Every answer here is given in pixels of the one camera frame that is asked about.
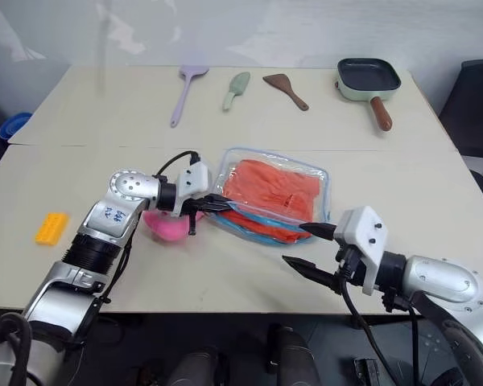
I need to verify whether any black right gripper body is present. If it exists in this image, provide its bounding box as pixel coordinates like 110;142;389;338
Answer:
331;244;368;297

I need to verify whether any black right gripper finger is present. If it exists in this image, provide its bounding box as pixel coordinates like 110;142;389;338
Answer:
298;221;337;242
282;254;341;295

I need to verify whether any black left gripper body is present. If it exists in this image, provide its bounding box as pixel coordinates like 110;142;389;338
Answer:
183;195;211;236

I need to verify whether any clear plastic zipper pouch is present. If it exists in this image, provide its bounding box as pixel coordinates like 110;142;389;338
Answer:
206;146;332;247

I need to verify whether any orange cloth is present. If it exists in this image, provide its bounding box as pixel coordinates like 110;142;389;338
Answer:
220;158;324;245

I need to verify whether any pink bowl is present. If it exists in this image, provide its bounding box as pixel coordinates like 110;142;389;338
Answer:
142;208;205;243

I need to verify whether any dark grey rounded shape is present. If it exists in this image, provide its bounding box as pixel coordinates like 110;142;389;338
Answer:
264;322;322;386
167;346;231;386

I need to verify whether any green rice scoop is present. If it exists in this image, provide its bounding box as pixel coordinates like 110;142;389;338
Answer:
221;71;252;113

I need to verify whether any purple silicone spatula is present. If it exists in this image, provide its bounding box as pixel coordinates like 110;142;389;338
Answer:
169;64;211;129

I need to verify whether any brown wooden spatula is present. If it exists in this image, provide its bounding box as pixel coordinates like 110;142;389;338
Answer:
262;72;310;112

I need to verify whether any yellow toy building block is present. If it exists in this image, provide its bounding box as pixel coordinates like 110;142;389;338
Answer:
34;211;71;247

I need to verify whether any green square frying pan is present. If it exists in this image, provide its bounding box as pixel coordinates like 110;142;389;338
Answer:
334;57;403;133

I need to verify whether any blue plastic bowl stack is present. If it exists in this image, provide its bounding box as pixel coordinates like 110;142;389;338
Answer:
0;111;34;142

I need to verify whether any black chair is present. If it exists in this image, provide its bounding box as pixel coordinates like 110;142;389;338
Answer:
437;59;483;195

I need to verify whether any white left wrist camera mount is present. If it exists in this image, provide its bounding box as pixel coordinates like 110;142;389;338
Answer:
174;160;209;217

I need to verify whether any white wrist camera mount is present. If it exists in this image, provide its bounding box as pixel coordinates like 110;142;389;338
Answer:
332;205;389;296
174;160;209;217

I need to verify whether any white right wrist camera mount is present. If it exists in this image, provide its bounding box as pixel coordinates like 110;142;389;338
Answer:
332;205;389;296

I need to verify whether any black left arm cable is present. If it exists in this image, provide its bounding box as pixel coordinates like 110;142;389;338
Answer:
151;150;202;183

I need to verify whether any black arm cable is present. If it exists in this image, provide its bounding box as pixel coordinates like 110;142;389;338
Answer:
151;150;202;183
337;277;424;386

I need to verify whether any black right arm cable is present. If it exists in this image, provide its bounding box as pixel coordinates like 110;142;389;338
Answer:
337;277;424;386

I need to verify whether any thick black left shoulder hose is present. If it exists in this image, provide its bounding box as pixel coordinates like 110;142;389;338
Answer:
0;311;35;386

